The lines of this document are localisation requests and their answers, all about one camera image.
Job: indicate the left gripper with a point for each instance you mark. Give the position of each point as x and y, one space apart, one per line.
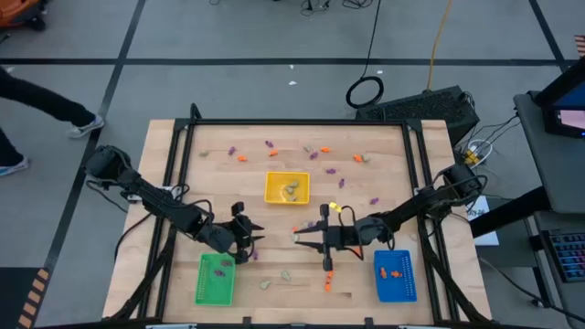
237 237

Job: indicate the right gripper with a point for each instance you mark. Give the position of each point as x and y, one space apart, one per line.
343 237

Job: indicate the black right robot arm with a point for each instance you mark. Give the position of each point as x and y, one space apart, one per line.
411 208

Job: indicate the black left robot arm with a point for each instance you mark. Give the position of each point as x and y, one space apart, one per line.
155 201

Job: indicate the yellow tape tag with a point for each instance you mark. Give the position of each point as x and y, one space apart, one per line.
335 207

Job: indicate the yellow plastic basket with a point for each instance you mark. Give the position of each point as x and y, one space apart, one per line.
274 194

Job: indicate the small purple block right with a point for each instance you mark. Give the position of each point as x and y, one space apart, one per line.
341 183

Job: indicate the purple block behind basket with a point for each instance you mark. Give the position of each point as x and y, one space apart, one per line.
330 171

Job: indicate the green plastic basket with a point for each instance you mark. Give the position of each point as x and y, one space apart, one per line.
208 290

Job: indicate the blue plastic basket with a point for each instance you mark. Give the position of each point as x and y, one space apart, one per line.
402 292

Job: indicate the black computer case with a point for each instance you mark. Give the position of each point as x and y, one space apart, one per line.
420 109

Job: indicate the white paper sheet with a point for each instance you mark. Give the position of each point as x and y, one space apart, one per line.
484 237

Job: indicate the yellow power plugs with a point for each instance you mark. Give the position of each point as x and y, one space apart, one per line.
471 158

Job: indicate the black desk crossbar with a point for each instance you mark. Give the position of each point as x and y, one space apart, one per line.
507 215

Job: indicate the person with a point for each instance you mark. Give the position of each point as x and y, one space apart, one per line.
45 100

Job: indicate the hazard striped floor mat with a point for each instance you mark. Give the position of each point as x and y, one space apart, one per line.
13 297

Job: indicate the backlit keyboard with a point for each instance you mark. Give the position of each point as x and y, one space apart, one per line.
569 253

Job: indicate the grey side desk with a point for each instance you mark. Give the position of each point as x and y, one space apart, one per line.
562 173

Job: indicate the grey keyboard shelf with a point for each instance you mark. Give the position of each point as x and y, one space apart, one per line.
571 301

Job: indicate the black computer monitor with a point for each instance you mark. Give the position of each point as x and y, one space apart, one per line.
562 100

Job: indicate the orange wheeled machine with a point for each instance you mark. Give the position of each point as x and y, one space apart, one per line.
18 11

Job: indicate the striped sign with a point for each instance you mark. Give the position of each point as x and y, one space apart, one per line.
580 45

